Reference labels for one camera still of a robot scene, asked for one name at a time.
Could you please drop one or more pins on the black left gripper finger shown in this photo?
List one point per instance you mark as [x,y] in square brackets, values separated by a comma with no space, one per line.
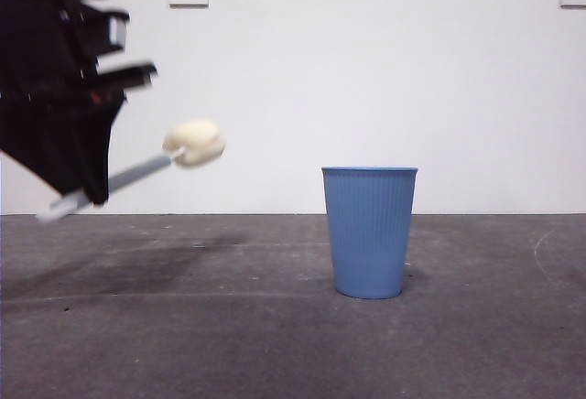
[32,138]

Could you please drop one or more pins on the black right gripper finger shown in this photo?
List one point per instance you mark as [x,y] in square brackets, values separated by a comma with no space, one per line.
[98,143]

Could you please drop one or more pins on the blue ribbed plastic cup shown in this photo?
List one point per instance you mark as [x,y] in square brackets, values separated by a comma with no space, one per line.
[368,234]

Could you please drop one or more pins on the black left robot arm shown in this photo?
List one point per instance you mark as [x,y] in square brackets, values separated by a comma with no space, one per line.
[36,28]

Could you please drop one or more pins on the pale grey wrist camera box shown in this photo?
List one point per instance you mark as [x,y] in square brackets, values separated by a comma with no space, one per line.
[117,33]

